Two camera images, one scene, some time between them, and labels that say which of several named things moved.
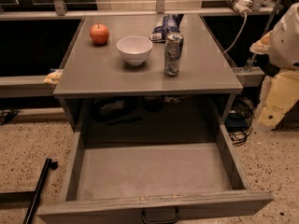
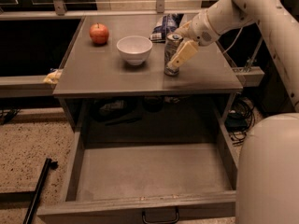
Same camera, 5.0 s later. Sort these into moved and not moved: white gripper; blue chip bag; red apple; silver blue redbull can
Moved: white gripper
Not moved: red apple; blue chip bag; silver blue redbull can
